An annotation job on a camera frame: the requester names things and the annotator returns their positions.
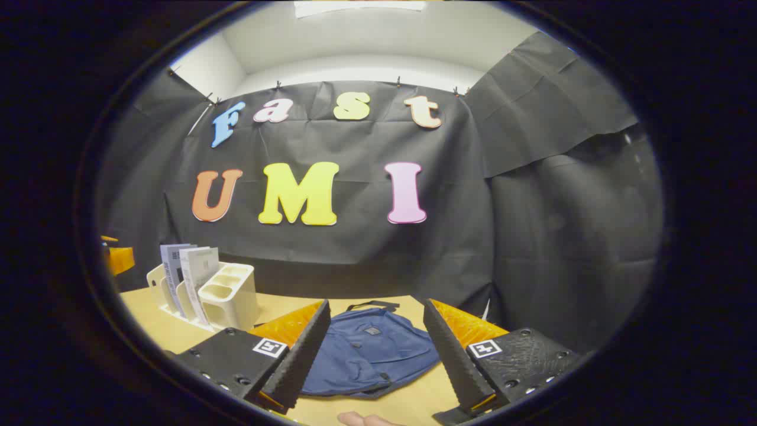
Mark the grey book with dark picture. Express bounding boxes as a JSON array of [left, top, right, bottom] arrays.
[[160, 243, 199, 314]]

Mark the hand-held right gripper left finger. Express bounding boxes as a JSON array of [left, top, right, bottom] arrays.
[[172, 299, 332, 415]]

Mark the cream plastic bookshelf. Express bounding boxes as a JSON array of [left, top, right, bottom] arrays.
[[147, 262, 261, 332]]

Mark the white book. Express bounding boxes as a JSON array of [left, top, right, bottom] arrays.
[[179, 246, 221, 326]]

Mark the ceiling light panel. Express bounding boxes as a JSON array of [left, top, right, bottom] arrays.
[[294, 0, 426, 18]]

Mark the black backdrop cloth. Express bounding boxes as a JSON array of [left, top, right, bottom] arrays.
[[95, 30, 666, 356]]

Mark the blue schoolbag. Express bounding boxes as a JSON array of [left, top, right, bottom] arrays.
[[300, 301, 441, 398]]

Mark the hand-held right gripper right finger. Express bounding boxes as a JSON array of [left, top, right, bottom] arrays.
[[422, 298, 583, 425]]

